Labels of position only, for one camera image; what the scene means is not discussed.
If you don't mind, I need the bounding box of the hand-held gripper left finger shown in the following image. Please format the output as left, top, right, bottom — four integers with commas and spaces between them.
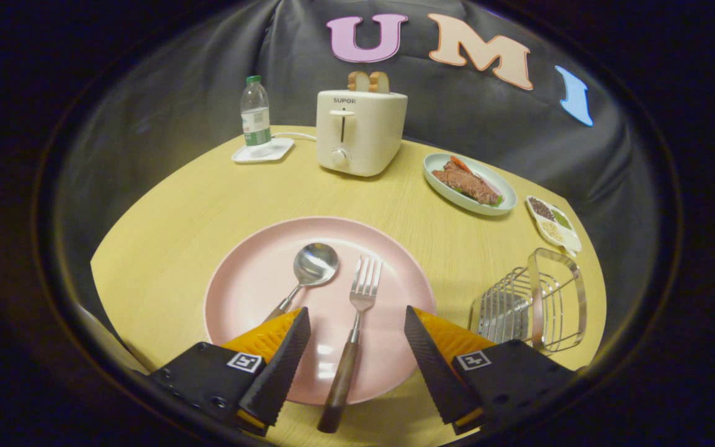
146, 307, 312, 436

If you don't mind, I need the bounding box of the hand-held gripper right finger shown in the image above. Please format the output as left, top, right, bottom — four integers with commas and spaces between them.
403, 305, 577, 435

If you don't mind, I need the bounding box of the wooden-handled metal fork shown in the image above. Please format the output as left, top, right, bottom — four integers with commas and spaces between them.
317, 253, 384, 434

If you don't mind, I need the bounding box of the wooden-handled metal spoon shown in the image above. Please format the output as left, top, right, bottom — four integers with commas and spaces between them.
263, 242, 340, 323

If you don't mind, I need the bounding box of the pink round plate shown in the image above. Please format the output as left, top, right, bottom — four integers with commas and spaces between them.
203, 216, 438, 406

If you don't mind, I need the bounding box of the white divided dish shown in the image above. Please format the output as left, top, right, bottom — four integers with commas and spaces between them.
526, 195, 582, 255

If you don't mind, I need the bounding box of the brown meat slice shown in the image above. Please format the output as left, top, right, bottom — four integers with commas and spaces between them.
432, 163, 500, 205

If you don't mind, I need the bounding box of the dark beans pile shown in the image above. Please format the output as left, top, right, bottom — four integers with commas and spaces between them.
529, 197, 555, 222

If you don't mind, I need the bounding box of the pale green food plate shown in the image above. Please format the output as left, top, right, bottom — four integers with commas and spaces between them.
423, 153, 518, 217

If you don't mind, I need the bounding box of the white square coaster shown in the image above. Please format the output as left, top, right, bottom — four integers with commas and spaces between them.
232, 138, 295, 164

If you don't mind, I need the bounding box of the cream white toaster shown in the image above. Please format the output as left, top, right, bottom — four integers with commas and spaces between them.
316, 90, 408, 178

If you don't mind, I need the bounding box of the clear plastic water bottle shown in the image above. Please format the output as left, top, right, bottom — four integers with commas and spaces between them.
240, 75, 272, 147

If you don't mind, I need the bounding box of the metal wire cutlery basket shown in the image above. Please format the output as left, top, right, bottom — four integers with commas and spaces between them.
469, 248, 588, 356

